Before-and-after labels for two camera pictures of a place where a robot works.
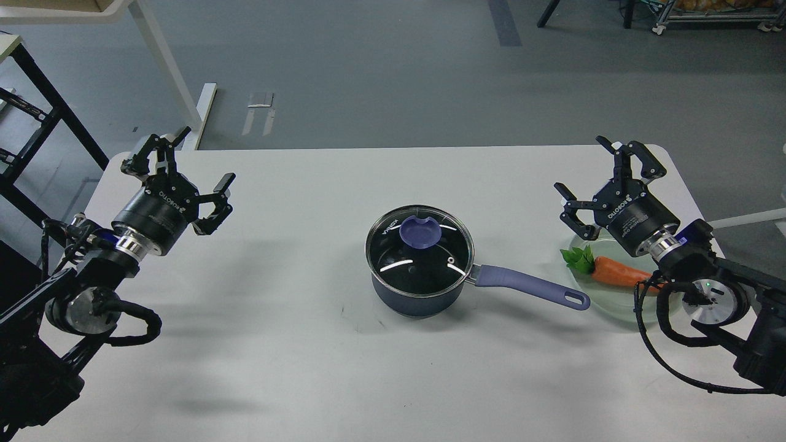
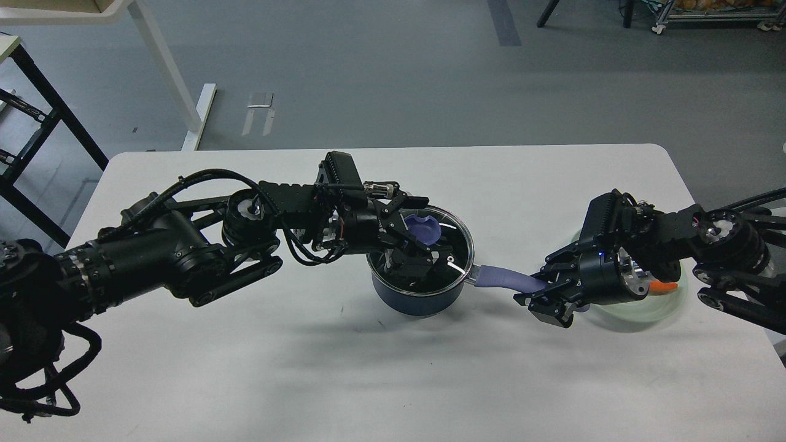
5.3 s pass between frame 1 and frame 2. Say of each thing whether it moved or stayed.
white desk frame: stayed
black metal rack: stayed
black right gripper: moved
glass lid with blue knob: stayed
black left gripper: moved
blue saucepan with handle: stayed
